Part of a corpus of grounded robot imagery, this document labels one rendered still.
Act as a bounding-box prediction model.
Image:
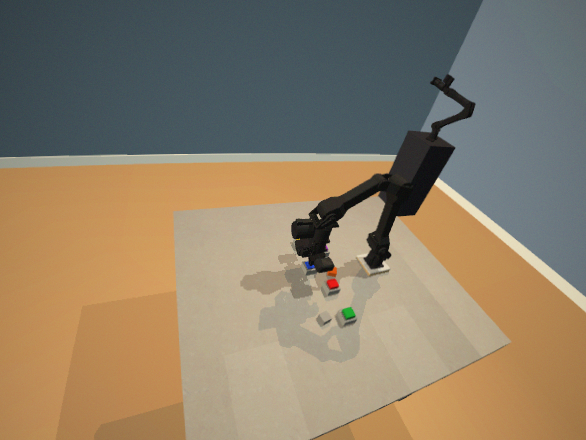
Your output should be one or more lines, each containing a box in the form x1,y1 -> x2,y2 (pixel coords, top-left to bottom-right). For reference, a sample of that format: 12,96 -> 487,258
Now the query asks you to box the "green button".
337,306 -> 358,327

